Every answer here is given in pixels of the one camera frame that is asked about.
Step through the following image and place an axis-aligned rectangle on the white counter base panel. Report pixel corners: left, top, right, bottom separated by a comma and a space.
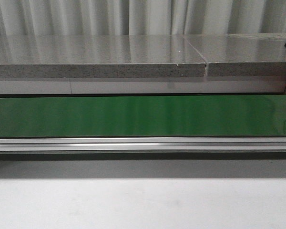
0, 76, 286, 94

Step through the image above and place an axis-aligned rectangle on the green conveyor belt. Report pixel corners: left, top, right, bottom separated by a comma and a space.
0, 95, 286, 138

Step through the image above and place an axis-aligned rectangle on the grey stone counter slab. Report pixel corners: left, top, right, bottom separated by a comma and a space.
0, 35, 205, 78

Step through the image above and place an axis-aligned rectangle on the grey pleated curtain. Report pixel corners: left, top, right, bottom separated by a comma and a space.
0, 0, 286, 36

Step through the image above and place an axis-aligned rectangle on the aluminium conveyor side rail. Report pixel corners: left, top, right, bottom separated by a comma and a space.
0, 136, 286, 154

